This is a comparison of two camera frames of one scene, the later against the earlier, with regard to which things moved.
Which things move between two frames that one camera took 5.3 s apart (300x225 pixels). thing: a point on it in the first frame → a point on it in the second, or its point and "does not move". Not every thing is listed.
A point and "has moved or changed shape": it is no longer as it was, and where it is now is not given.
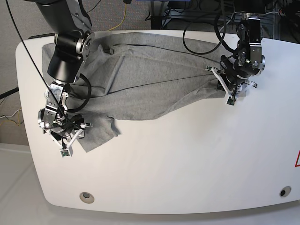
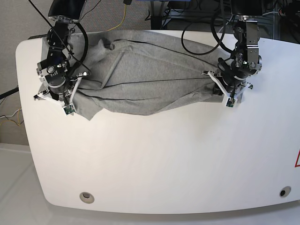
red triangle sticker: x=297 y=162 does not move
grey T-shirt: x=131 y=75 has moved or changed shape
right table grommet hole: x=285 y=191 does not move
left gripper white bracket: x=67 y=146 → x=68 y=108
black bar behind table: x=48 y=34 does not move
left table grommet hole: x=86 y=197 does not move
